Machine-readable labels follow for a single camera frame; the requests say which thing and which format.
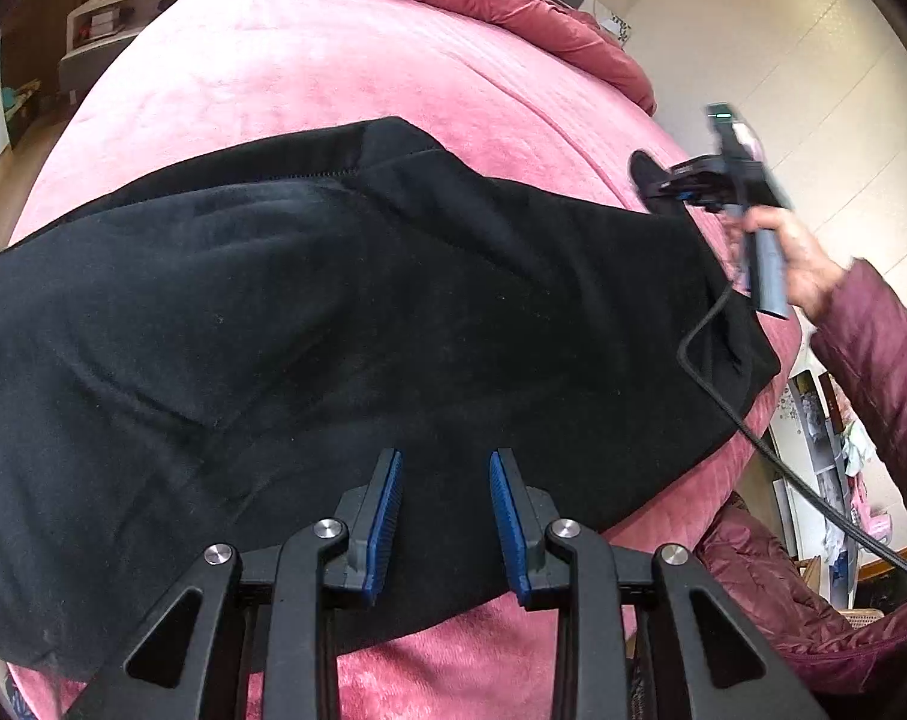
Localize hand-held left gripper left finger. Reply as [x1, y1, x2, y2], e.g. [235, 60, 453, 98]
[64, 448, 406, 720]

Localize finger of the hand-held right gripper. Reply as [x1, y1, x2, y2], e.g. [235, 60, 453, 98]
[629, 150, 687, 215]

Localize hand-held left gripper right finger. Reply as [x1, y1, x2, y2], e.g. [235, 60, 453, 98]
[489, 450, 830, 720]

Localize black pants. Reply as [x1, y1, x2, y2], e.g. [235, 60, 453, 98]
[0, 116, 783, 680]

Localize person's right forearm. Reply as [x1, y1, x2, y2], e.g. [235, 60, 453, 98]
[809, 259, 907, 533]

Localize person's right hand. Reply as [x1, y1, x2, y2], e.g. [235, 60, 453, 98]
[727, 206, 852, 316]

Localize person's maroon jacket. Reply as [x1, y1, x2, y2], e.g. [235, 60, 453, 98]
[697, 491, 907, 698]

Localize stack of framed pictures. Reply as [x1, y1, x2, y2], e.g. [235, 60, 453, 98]
[768, 371, 900, 608]

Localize pink bed blanket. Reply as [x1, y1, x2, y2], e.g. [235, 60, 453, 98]
[4, 0, 803, 720]

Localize white shelf unit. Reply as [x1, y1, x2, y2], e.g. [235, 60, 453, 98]
[58, 0, 194, 87]

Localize black cable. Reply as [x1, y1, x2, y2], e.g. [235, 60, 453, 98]
[678, 281, 907, 586]

